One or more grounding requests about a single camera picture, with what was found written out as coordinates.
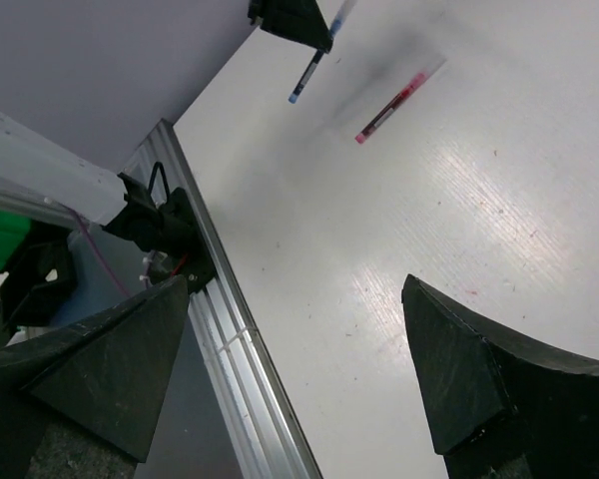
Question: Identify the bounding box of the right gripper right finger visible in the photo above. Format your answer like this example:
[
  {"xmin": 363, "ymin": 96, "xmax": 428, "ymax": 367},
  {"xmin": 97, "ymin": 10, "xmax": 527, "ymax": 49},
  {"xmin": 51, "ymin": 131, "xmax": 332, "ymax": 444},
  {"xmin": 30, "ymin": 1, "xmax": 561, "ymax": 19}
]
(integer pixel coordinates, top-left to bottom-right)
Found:
[{"xmin": 401, "ymin": 275, "xmax": 599, "ymax": 478}]

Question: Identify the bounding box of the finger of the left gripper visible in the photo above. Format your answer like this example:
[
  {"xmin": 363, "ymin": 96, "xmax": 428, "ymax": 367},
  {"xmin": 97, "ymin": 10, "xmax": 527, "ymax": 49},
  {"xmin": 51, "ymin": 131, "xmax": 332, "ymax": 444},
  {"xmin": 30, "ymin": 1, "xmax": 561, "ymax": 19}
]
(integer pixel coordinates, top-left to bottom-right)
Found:
[{"xmin": 248, "ymin": 0, "xmax": 332, "ymax": 53}]

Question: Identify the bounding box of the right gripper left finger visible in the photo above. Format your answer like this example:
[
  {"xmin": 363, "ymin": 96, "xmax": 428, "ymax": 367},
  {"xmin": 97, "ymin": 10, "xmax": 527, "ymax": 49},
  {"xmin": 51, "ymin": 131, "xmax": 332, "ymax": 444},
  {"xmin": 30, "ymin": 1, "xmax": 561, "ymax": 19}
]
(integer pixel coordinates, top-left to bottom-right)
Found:
[{"xmin": 0, "ymin": 276, "xmax": 189, "ymax": 478}]

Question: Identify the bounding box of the blue pen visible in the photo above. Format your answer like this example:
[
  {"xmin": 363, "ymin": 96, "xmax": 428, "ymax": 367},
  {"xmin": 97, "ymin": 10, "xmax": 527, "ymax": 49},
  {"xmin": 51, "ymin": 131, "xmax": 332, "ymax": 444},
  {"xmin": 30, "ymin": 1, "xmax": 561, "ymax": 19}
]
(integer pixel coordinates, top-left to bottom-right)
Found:
[{"xmin": 289, "ymin": 0, "xmax": 357, "ymax": 104}]

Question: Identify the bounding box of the red pen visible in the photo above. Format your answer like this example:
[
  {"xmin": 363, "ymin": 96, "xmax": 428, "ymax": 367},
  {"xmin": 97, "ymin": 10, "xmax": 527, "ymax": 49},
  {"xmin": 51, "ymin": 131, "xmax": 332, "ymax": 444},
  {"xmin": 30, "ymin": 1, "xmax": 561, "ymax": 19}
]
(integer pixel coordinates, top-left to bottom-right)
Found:
[{"xmin": 354, "ymin": 56, "xmax": 446, "ymax": 145}]

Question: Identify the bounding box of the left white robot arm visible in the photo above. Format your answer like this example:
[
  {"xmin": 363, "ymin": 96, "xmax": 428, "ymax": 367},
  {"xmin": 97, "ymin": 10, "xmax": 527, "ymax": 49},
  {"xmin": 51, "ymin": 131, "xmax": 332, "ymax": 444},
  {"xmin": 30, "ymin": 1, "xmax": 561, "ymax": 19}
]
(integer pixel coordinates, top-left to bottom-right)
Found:
[{"xmin": 0, "ymin": 1, "xmax": 345, "ymax": 227}]

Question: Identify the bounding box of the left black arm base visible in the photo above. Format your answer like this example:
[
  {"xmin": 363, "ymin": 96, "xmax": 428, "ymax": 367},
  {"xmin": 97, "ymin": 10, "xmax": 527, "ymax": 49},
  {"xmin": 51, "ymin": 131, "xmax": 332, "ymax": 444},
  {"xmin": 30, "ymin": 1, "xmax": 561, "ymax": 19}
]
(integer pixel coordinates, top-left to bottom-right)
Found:
[{"xmin": 103, "ymin": 162, "xmax": 216, "ymax": 294}]

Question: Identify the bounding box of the aluminium mounting rail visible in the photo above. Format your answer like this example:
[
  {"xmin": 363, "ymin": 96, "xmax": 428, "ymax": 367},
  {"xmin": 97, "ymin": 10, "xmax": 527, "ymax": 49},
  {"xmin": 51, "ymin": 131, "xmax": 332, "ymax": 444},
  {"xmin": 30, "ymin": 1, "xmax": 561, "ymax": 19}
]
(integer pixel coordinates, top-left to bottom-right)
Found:
[{"xmin": 126, "ymin": 120, "xmax": 321, "ymax": 478}]

